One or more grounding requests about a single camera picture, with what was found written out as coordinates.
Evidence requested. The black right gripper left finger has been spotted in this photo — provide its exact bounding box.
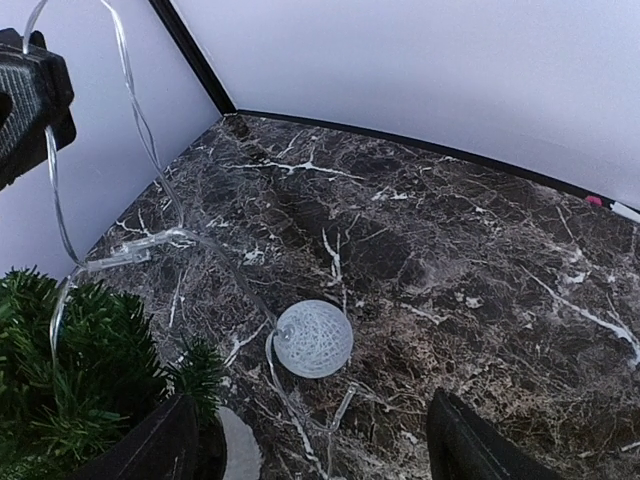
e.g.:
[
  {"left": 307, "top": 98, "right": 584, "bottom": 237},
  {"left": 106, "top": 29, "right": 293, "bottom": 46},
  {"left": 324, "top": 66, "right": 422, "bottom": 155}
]
[{"left": 70, "top": 394, "right": 199, "bottom": 479}]

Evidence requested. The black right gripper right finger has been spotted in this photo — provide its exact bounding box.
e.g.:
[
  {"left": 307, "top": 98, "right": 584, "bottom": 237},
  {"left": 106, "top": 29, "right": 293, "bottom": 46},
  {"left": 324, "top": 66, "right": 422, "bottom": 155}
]
[{"left": 426, "top": 388, "right": 560, "bottom": 480}]

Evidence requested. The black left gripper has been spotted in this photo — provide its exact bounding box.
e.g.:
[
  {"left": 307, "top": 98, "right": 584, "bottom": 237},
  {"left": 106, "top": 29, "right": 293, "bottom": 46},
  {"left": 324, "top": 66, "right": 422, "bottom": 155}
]
[{"left": 1, "top": 28, "right": 77, "bottom": 188}]

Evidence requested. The clear string light garland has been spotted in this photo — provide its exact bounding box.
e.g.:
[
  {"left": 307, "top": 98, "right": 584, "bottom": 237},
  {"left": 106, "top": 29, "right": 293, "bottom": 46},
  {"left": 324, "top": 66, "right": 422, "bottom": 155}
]
[{"left": 22, "top": 0, "right": 357, "bottom": 476}]

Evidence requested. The white tree pot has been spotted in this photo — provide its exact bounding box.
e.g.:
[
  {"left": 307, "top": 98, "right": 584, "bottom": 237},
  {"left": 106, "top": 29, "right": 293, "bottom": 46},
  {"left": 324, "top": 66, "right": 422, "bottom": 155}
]
[{"left": 218, "top": 406, "right": 263, "bottom": 480}]

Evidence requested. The small green christmas tree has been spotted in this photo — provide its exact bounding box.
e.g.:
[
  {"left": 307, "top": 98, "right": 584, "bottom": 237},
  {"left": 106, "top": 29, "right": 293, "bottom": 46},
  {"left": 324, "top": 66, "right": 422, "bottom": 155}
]
[{"left": 1, "top": 269, "right": 223, "bottom": 479}]

